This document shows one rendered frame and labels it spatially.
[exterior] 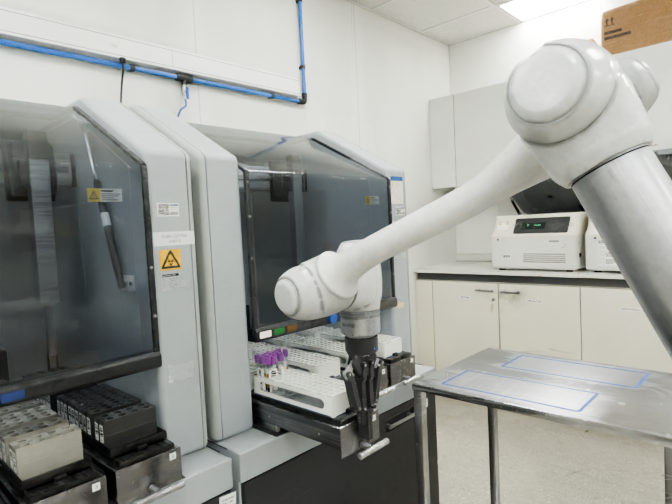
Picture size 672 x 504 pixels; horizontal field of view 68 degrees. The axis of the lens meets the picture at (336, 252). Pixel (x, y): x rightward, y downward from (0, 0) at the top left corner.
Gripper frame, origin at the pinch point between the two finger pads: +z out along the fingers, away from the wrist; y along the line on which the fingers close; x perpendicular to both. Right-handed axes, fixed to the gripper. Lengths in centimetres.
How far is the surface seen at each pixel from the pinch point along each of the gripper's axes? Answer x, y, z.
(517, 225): -63, -231, -40
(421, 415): -1.6, -24.6, 6.4
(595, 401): 38, -37, -2
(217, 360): -31.6, 17.5, -13.8
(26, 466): -30, 60, -4
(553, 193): -51, -262, -60
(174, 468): -22.1, 35.3, 3.3
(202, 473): -22.2, 29.0, 7.0
